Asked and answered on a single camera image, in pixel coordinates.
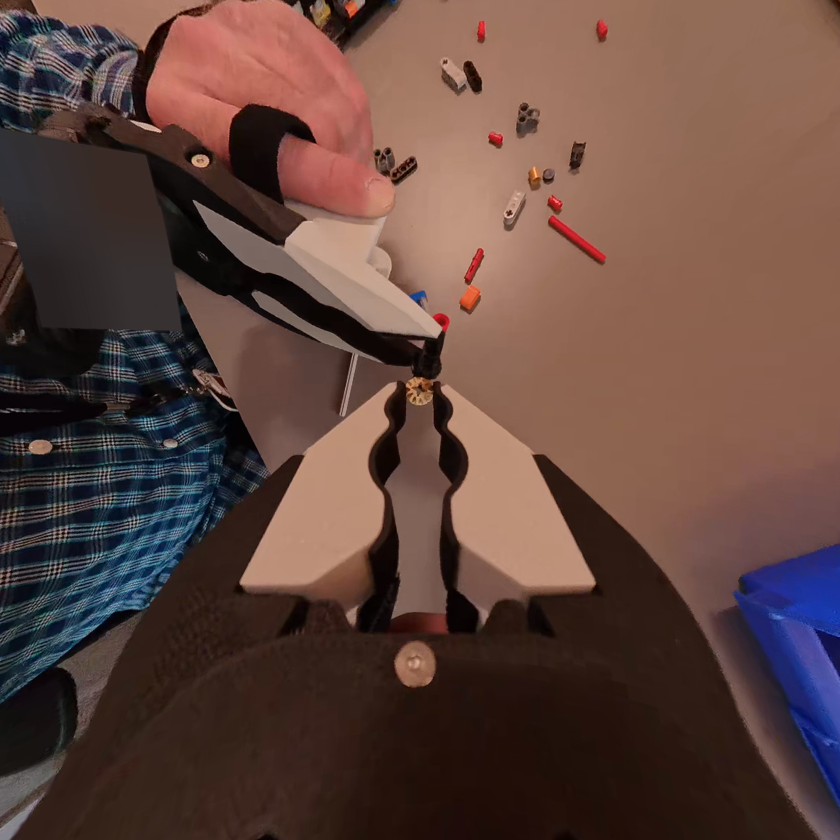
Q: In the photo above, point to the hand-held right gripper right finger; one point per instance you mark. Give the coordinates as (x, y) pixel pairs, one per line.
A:
(518, 525)

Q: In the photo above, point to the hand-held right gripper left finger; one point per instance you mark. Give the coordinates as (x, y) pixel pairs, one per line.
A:
(308, 525)

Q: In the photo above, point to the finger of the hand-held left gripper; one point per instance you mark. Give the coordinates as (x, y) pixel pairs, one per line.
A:
(289, 312)
(348, 269)

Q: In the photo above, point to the black lego assembly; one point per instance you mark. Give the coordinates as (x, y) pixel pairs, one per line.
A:
(430, 358)

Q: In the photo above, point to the tan lego gear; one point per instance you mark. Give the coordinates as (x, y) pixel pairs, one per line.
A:
(418, 392)

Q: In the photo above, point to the person's left forearm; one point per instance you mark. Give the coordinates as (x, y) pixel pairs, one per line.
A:
(52, 65)

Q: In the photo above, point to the blue and grey lego piece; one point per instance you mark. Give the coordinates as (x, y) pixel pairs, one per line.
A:
(420, 300)

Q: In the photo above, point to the short black lego beam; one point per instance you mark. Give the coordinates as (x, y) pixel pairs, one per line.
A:
(472, 75)
(403, 169)

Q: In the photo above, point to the dark grey lego connector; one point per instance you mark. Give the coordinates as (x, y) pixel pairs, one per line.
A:
(527, 118)
(384, 159)

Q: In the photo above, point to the orange lego piece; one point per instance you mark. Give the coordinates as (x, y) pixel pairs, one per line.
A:
(470, 296)

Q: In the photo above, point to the red lego pin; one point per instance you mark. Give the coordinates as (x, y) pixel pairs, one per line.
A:
(474, 264)

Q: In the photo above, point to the light grey lego beam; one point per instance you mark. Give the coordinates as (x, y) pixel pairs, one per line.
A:
(514, 208)

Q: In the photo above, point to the black tray of lego parts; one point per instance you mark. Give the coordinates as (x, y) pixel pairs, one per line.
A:
(348, 16)

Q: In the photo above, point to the grey lego brick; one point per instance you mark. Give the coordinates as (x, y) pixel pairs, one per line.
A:
(453, 73)

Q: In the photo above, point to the long red lego axle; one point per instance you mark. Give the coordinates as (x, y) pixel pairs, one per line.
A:
(576, 239)

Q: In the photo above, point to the black lego connector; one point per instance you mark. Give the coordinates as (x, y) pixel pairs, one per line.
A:
(577, 155)

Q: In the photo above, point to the person's left hand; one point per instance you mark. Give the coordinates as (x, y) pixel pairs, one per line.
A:
(262, 59)

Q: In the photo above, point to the thin white stick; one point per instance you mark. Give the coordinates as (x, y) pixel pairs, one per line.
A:
(348, 387)

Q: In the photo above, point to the metal key clip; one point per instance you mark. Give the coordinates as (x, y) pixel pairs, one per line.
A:
(213, 387)

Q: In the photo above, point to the person's plaid shirt torso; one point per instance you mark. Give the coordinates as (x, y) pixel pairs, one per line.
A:
(98, 512)

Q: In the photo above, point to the blue plastic bin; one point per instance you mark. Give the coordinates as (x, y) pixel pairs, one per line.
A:
(800, 669)

